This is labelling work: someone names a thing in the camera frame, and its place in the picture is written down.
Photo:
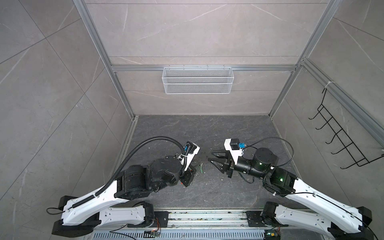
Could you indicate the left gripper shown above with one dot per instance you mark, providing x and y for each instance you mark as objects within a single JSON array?
[{"x": 189, "y": 173}]

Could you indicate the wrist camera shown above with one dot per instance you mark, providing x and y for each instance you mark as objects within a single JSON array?
[
  {"x": 235, "y": 149},
  {"x": 191, "y": 149}
]

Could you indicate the black wire hook rack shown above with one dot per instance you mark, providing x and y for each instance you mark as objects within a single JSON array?
[{"x": 340, "y": 134}]

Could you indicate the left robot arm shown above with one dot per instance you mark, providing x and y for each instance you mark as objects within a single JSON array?
[{"x": 80, "y": 216}]

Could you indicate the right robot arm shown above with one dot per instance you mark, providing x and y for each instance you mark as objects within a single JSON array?
[{"x": 328, "y": 216}]

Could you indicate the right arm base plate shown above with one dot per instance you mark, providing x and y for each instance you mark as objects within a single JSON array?
[{"x": 255, "y": 220}]

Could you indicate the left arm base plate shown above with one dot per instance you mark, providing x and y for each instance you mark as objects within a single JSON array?
[{"x": 163, "y": 217}]

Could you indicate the metal keyring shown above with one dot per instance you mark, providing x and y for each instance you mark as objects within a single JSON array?
[{"x": 196, "y": 164}]

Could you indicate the white wire mesh basket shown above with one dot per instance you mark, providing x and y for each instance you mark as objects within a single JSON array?
[{"x": 197, "y": 80}]

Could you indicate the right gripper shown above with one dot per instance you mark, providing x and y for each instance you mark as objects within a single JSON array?
[{"x": 229, "y": 166}]

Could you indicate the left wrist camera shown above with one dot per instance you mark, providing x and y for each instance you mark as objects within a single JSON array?
[{"x": 191, "y": 149}]

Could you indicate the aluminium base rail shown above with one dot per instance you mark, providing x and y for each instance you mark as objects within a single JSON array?
[{"x": 231, "y": 218}]

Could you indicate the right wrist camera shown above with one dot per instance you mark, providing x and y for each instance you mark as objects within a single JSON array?
[{"x": 235, "y": 149}]

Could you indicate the slotted cable duct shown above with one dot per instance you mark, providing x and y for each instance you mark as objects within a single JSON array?
[{"x": 224, "y": 234}]

